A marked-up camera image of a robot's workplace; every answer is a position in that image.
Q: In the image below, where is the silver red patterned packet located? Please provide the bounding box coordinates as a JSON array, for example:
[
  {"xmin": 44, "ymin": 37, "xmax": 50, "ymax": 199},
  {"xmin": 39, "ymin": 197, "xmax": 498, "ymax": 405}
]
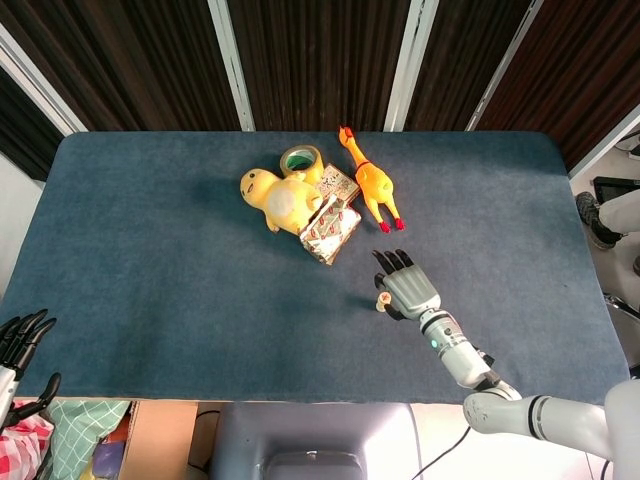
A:
[{"xmin": 298, "ymin": 195, "xmax": 363, "ymax": 269}]

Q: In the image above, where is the red white checked bag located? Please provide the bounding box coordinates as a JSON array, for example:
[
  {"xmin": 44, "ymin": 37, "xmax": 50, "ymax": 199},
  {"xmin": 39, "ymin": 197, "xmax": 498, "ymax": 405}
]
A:
[{"xmin": 0, "ymin": 417, "xmax": 56, "ymax": 480}]

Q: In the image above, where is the grey robot torso base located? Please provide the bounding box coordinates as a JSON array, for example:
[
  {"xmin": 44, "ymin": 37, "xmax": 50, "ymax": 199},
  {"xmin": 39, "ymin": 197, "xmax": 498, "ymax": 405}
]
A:
[{"xmin": 208, "ymin": 402, "xmax": 426, "ymax": 480}]

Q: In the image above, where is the black flat screen device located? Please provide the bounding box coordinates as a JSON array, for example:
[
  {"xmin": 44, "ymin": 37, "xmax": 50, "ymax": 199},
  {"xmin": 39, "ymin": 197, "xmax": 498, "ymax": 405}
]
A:
[{"xmin": 593, "ymin": 175, "xmax": 640, "ymax": 201}]

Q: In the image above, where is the brown cardboard box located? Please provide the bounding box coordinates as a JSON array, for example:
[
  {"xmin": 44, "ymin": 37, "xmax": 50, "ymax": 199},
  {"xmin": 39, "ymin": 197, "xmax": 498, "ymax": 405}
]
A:
[{"xmin": 117, "ymin": 399, "xmax": 200, "ymax": 480}]

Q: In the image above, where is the yellow plush duck toy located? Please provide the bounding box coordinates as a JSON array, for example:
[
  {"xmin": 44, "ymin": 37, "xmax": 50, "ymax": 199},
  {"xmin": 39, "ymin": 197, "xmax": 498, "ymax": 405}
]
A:
[{"xmin": 239, "ymin": 167, "xmax": 325, "ymax": 235}]

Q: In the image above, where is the light grey trouser leg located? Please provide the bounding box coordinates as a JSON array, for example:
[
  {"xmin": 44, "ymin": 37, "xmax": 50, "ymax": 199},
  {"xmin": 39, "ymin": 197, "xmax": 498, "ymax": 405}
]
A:
[{"xmin": 598, "ymin": 187, "xmax": 640, "ymax": 235}]

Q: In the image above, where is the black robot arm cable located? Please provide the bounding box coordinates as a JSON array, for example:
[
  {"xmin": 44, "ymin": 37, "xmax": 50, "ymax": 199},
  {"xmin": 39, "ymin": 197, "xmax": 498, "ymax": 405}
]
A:
[{"xmin": 413, "ymin": 424, "xmax": 472, "ymax": 480}]

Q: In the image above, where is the black metal chair base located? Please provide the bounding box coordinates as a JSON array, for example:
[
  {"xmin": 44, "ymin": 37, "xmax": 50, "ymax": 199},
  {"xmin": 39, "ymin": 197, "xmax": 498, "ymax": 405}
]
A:
[{"xmin": 602, "ymin": 292, "xmax": 640, "ymax": 321}]

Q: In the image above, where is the roll of packing tape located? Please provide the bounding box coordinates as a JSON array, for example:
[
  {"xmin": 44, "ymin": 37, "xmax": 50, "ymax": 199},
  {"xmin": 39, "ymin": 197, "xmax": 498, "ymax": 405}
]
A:
[{"xmin": 278, "ymin": 144, "xmax": 326, "ymax": 186}]

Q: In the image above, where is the yellow rubber chicken toy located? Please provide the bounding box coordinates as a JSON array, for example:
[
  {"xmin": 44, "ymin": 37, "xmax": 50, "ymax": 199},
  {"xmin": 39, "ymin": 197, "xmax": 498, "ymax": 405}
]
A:
[{"xmin": 337, "ymin": 124, "xmax": 407, "ymax": 235}]

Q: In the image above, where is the blue felt table cloth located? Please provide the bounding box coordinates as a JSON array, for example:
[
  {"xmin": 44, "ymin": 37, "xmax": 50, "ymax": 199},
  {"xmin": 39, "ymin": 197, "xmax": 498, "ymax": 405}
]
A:
[{"xmin": 0, "ymin": 130, "xmax": 632, "ymax": 407}]

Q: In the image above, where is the thin black floor cable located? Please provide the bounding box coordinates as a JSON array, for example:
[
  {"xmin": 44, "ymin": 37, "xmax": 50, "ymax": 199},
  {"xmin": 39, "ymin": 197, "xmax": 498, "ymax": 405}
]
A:
[{"xmin": 187, "ymin": 408, "xmax": 222, "ymax": 474}]

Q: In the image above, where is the small patterned card box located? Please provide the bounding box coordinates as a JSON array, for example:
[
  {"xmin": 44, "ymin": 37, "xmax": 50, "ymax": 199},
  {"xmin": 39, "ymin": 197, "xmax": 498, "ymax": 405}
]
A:
[{"xmin": 313, "ymin": 163, "xmax": 361, "ymax": 202}]

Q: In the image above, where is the white aluminium partition post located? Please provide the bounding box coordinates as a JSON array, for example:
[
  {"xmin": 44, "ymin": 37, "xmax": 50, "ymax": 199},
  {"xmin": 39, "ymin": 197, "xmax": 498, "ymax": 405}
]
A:
[
  {"xmin": 207, "ymin": 0, "xmax": 256, "ymax": 132},
  {"xmin": 568, "ymin": 112, "xmax": 640, "ymax": 179},
  {"xmin": 0, "ymin": 22, "xmax": 89, "ymax": 136},
  {"xmin": 383, "ymin": 0, "xmax": 441, "ymax": 132},
  {"xmin": 464, "ymin": 0, "xmax": 544, "ymax": 132}
]

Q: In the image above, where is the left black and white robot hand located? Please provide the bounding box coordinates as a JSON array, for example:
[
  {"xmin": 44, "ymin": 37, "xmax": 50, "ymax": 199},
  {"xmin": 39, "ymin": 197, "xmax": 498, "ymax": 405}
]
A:
[{"xmin": 0, "ymin": 308, "xmax": 62, "ymax": 430}]

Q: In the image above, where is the purple plastic item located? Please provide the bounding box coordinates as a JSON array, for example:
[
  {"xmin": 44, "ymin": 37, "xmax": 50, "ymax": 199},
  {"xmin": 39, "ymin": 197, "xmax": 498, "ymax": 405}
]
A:
[{"xmin": 92, "ymin": 434, "xmax": 126, "ymax": 480}]

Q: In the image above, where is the green checked cloth bag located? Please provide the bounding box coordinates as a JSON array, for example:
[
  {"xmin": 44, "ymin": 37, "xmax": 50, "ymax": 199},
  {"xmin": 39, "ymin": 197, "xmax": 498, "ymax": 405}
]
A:
[{"xmin": 47, "ymin": 398, "xmax": 132, "ymax": 480}]

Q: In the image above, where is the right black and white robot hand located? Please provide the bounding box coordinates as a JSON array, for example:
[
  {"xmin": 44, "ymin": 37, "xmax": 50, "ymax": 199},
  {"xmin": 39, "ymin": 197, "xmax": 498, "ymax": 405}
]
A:
[{"xmin": 371, "ymin": 248, "xmax": 443, "ymax": 322}]

